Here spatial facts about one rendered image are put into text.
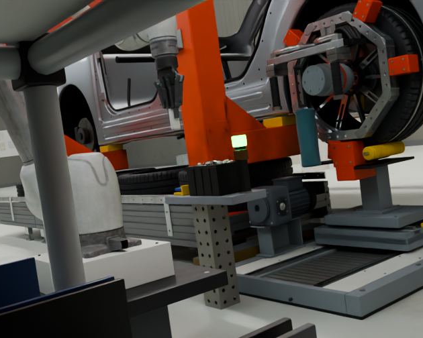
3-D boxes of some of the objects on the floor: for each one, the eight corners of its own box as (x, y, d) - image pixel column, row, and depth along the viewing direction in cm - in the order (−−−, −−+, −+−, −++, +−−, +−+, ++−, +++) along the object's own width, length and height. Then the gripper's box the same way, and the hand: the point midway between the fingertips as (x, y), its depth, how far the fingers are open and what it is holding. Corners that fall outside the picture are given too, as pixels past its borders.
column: (240, 302, 215) (226, 198, 213) (221, 309, 209) (206, 202, 207) (224, 298, 223) (210, 198, 221) (205, 305, 217) (191, 202, 215)
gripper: (144, 61, 178) (154, 133, 179) (169, 52, 169) (180, 127, 169) (161, 62, 183) (171, 131, 184) (187, 53, 174) (197, 126, 175)
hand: (174, 119), depth 177 cm, fingers closed
